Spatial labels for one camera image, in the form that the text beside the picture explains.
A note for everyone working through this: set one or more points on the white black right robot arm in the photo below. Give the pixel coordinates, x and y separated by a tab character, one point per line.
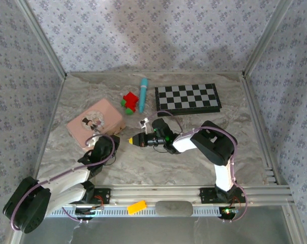
219	178

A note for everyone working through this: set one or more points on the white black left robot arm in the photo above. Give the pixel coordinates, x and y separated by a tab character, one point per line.
67	175

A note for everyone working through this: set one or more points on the pink box with cartoon picture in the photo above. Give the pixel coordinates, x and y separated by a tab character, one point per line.
96	122

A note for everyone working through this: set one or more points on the red green block toy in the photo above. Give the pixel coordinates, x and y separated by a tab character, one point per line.
130	101

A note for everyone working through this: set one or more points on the teal marker pen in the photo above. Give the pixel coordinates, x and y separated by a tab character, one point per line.
143	94

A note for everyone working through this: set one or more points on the black white folding chessboard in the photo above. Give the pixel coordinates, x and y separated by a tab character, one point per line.
187	97

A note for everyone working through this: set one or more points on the yellow plastic block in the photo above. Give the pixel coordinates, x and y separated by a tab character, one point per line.
137	207

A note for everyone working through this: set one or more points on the black round controller board plate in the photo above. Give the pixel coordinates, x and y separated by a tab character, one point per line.
227	214
86	214

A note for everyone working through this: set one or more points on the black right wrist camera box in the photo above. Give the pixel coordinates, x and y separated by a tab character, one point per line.
161	125

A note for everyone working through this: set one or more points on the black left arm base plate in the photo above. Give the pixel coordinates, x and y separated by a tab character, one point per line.
102	196

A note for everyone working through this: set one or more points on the aluminium frame rail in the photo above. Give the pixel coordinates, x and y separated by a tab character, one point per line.
168	193

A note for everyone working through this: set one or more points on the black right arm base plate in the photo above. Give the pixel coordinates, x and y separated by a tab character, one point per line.
207	195

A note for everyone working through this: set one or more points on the aluminium frame post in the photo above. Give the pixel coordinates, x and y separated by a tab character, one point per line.
268	38
41	38

